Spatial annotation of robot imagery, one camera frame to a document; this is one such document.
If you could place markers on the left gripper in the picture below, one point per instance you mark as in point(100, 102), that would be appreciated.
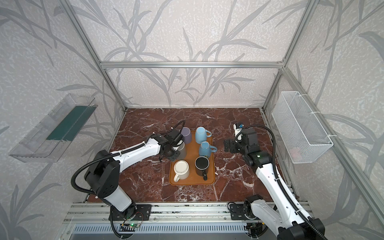
point(177, 144)

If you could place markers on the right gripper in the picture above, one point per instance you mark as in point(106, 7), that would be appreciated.
point(229, 145)

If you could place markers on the grey mug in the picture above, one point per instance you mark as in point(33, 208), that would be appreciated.
point(183, 151)

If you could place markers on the white mug red inside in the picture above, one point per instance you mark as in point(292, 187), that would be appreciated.
point(182, 170)

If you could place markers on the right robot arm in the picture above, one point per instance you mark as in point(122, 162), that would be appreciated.
point(289, 221)

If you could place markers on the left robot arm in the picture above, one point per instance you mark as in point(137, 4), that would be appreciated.
point(100, 177)

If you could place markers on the lilac mug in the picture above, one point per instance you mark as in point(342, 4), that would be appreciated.
point(186, 132)

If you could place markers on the light blue mug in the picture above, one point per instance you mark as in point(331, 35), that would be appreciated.
point(201, 135)

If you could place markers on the blue dotted floral mug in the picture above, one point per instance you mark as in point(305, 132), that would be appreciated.
point(206, 150)

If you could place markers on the black mug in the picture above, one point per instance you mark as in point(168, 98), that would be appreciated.
point(201, 166)

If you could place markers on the orange rectangular tray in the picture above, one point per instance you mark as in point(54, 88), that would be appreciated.
point(194, 179)

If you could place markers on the green circuit board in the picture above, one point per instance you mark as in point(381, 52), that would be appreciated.
point(129, 227)

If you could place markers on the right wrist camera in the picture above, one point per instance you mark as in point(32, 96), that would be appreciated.
point(238, 127)

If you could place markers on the white wire mesh basket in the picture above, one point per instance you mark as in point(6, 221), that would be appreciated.
point(303, 135)

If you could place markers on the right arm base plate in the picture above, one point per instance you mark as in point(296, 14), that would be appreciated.
point(237, 211)

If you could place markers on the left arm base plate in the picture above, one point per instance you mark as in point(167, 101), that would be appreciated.
point(144, 212)

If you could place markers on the aluminium front rail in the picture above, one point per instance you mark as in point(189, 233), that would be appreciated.
point(180, 212)

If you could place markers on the clear plastic wall bin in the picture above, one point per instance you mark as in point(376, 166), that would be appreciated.
point(48, 141)

